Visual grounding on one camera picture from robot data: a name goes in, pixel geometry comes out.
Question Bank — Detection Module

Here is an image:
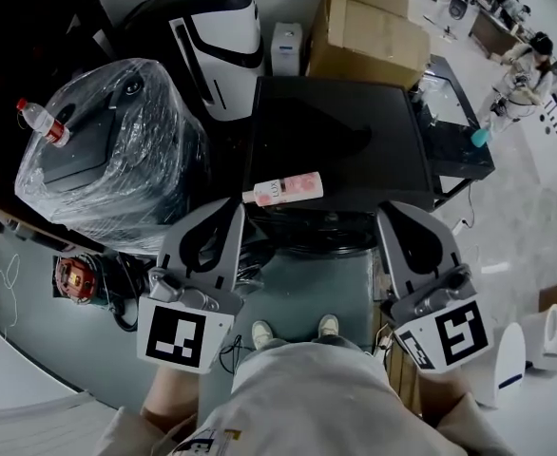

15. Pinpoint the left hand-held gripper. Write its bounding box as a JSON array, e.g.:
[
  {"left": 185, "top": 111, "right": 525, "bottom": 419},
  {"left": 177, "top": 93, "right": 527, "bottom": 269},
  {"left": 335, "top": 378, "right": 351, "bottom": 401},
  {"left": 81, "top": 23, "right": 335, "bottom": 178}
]
[{"left": 137, "top": 198, "right": 247, "bottom": 376}]

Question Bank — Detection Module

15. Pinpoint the red power tool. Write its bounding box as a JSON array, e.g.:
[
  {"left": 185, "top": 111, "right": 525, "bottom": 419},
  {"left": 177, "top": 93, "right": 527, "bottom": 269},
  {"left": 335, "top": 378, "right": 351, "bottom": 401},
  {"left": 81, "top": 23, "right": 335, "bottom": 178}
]
[{"left": 52, "top": 253, "right": 107, "bottom": 305}]

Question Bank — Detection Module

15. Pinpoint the wooden crate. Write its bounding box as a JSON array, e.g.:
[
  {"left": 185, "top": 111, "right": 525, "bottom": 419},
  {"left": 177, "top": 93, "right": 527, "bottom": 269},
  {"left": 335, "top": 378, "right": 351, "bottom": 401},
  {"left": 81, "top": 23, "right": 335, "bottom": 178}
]
[{"left": 376, "top": 310, "right": 423, "bottom": 417}]

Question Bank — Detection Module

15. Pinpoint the person's white shoe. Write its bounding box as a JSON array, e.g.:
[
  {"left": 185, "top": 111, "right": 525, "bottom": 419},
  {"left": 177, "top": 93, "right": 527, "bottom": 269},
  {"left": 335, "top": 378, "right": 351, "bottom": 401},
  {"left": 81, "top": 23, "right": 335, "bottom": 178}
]
[
  {"left": 251, "top": 320, "right": 275, "bottom": 351},
  {"left": 317, "top": 313, "right": 340, "bottom": 339}
]

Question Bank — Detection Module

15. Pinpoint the person's left white shoe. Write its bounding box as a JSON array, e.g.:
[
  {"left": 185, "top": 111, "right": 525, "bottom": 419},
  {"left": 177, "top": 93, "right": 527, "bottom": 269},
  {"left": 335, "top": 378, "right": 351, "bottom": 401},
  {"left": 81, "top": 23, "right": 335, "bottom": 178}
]
[{"left": 251, "top": 320, "right": 275, "bottom": 351}]

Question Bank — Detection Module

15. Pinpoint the thin white cord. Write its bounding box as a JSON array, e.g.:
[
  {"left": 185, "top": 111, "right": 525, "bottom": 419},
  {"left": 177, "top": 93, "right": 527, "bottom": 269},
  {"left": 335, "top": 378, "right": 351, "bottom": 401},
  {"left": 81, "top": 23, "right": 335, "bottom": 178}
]
[{"left": 0, "top": 229, "right": 22, "bottom": 342}]

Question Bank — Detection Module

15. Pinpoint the person's right forearm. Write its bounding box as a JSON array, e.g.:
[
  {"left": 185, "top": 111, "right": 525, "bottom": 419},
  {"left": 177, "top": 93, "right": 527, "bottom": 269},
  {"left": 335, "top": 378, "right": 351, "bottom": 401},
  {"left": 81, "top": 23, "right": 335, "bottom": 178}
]
[{"left": 414, "top": 367, "right": 480, "bottom": 429}]

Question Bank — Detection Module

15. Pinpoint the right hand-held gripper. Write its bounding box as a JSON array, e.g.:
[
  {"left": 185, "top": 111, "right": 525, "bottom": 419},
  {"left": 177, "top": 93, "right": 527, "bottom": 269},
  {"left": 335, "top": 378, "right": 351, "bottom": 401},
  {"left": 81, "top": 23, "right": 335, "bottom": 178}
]
[{"left": 375, "top": 199, "right": 494, "bottom": 374}]

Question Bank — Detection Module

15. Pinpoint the large cardboard box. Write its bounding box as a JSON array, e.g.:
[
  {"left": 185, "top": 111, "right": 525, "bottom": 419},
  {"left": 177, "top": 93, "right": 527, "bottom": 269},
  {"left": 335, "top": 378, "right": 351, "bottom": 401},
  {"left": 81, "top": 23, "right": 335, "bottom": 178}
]
[{"left": 305, "top": 0, "right": 432, "bottom": 90}]

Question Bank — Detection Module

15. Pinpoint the white toilet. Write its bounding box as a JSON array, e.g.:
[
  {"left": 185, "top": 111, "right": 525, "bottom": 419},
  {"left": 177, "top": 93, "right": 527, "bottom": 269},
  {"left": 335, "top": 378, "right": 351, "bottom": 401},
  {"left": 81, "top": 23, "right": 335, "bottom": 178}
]
[{"left": 519, "top": 302, "right": 557, "bottom": 375}]

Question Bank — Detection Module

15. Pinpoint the red label water bottle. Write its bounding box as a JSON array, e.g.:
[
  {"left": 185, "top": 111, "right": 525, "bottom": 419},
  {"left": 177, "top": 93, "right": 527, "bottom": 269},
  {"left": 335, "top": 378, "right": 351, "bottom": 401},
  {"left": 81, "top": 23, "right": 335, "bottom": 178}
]
[{"left": 15, "top": 98, "right": 72, "bottom": 149}]

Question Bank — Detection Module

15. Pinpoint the person's beige shirt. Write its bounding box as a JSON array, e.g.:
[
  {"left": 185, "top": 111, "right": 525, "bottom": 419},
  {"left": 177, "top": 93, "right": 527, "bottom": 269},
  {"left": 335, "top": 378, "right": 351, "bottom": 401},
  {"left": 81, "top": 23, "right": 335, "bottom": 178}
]
[{"left": 101, "top": 338, "right": 520, "bottom": 456}]

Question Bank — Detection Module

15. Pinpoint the black sink counter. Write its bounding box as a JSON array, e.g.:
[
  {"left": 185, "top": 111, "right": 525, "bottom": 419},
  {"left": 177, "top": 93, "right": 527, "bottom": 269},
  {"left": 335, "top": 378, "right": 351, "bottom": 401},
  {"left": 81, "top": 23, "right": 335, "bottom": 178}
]
[{"left": 415, "top": 54, "right": 496, "bottom": 211}]

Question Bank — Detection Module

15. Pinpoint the white curved desk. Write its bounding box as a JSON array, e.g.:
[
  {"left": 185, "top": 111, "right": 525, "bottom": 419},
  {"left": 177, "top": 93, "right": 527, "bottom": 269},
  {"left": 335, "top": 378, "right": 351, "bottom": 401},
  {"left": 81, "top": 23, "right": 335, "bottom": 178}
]
[{"left": 0, "top": 307, "right": 121, "bottom": 456}]

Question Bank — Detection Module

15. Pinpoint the plastic wrapped black appliance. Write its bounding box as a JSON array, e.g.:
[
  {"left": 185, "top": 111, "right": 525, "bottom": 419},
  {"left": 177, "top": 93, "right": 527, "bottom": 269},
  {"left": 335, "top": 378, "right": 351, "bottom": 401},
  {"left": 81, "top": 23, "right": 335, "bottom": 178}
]
[{"left": 13, "top": 57, "right": 209, "bottom": 257}]

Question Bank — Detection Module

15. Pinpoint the person's right white shoe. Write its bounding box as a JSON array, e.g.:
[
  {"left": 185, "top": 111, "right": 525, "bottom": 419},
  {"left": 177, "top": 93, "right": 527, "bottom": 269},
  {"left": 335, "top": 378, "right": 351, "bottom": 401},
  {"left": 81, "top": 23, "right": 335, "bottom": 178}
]
[{"left": 317, "top": 313, "right": 340, "bottom": 339}]

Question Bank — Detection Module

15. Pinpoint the pink shower gel bottle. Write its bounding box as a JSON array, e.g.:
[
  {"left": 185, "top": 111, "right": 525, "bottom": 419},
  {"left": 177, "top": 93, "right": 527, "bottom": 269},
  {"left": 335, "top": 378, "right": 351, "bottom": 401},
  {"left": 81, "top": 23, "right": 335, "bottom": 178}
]
[{"left": 241, "top": 170, "right": 325, "bottom": 207}]

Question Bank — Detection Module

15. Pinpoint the white and black machine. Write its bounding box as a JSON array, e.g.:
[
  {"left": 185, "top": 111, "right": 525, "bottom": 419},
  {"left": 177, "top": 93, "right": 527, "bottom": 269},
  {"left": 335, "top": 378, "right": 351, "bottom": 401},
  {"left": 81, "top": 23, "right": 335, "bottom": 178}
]
[{"left": 115, "top": 0, "right": 267, "bottom": 124}]

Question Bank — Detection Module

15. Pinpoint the white cabinet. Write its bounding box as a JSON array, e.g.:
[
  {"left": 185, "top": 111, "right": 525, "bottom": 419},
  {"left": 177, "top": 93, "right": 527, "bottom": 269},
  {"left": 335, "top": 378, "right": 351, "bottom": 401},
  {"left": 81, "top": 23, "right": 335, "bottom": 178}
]
[{"left": 514, "top": 93, "right": 557, "bottom": 190}]

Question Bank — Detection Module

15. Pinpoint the brown desk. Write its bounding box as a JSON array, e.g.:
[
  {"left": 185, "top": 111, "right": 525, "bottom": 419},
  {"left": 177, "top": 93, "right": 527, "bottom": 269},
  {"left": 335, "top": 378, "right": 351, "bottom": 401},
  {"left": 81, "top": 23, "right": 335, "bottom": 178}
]
[{"left": 467, "top": 0, "right": 537, "bottom": 58}]

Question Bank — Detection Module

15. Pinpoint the small white box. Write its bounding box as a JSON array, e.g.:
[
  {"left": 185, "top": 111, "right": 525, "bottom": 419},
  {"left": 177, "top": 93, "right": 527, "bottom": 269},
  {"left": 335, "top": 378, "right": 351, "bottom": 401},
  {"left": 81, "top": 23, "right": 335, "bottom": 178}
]
[{"left": 270, "top": 21, "right": 305, "bottom": 77}]

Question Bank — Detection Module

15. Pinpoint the white oval panel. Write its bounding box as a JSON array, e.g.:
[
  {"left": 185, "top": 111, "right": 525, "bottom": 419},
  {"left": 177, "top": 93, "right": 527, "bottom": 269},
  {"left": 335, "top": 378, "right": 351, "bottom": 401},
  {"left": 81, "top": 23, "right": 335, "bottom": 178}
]
[{"left": 476, "top": 322, "right": 528, "bottom": 409}]

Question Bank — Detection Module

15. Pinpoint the black washing machine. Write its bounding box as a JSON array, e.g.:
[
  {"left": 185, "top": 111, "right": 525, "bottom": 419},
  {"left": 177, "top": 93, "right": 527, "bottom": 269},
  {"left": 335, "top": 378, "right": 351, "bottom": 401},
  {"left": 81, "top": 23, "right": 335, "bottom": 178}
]
[{"left": 240, "top": 75, "right": 437, "bottom": 258}]

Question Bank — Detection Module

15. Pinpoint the black cable bundle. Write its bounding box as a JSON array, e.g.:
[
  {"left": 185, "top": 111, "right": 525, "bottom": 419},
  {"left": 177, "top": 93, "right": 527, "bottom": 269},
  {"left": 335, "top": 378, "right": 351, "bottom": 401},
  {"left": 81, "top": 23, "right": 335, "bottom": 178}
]
[{"left": 101, "top": 253, "right": 143, "bottom": 333}]

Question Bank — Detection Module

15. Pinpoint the person's left forearm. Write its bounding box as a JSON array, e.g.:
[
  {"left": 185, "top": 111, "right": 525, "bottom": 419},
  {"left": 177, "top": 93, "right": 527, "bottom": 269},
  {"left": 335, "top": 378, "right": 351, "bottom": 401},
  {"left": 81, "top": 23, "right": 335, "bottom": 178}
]
[{"left": 139, "top": 362, "right": 204, "bottom": 429}]

